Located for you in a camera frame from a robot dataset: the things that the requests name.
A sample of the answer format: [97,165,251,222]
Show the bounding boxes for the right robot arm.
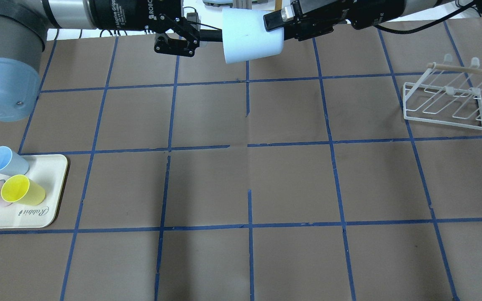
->
[263,0,474,41]

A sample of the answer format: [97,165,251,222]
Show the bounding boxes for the blue plastic cup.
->
[0,145,29,176]

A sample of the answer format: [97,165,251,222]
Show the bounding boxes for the white plastic cup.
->
[222,8,284,64]

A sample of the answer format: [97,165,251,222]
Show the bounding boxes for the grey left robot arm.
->
[0,0,223,122]

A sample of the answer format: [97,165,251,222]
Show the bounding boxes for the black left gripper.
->
[89,0,223,57]

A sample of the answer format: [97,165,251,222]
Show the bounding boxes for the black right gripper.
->
[263,0,405,41]

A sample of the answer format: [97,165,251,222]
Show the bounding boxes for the cream plastic tray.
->
[0,154,69,229]

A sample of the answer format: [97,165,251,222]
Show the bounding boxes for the yellow plastic cup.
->
[0,175,46,206]

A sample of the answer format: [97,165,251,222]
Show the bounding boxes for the black cable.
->
[375,0,482,34]

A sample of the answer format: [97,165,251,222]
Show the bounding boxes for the white wire cup rack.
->
[402,54,482,130]

